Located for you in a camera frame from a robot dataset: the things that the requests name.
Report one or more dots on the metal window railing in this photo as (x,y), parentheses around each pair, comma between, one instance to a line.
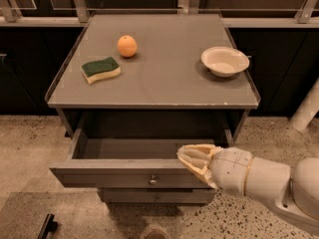
(233,13)

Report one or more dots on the grey drawer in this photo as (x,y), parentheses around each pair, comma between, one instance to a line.
(126,161)
(159,196)

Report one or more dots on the grey drawer cabinet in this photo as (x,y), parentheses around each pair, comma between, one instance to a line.
(163,89)

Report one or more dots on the orange fruit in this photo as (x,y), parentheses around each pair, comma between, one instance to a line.
(127,46)

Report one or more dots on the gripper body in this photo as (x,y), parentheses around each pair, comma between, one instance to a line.
(229,169)

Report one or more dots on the black object on floor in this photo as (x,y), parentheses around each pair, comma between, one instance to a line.
(49,225)

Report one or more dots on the grey top drawer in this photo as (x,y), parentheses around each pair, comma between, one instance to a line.
(126,161)

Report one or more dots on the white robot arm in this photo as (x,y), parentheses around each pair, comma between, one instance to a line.
(290,192)

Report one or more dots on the round robot base foot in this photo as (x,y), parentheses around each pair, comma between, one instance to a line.
(154,233)

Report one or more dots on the green and yellow sponge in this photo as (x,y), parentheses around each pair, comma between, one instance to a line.
(100,70)

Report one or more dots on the grey bottom drawer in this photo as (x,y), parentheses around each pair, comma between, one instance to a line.
(159,196)

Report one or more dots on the white bowl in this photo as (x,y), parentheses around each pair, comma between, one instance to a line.
(224,61)

